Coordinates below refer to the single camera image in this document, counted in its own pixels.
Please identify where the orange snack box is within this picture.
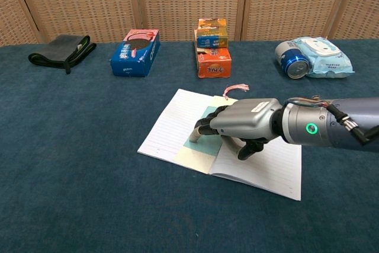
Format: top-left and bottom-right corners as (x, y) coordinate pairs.
(194, 43), (233, 79)

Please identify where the cream and teal bookmark with tassel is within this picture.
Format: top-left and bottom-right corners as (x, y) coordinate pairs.
(173, 83), (250, 175)

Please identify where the woven folding screen wooden frame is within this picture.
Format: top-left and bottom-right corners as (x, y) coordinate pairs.
(0, 0), (379, 48)

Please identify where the blue and silver drink can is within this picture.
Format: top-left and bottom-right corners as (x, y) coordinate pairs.
(274, 41), (310, 80)

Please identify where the open lined white notebook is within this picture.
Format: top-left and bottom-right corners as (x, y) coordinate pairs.
(137, 88), (303, 201)

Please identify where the teal table cloth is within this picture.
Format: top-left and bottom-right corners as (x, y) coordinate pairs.
(0, 38), (379, 253)

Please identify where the small yellow blue snack box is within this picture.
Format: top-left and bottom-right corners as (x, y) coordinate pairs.
(194, 18), (229, 49)

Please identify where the light blue wet wipes pack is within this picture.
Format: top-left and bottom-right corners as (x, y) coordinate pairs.
(291, 36), (355, 79)

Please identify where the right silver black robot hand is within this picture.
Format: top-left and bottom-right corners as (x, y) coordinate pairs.
(188, 98), (284, 161)

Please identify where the blue Oreo cookie box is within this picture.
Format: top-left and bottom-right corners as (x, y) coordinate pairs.
(110, 28), (162, 78)

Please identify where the folded dark cloth green trim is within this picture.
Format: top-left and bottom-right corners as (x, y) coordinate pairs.
(28, 34), (98, 75)

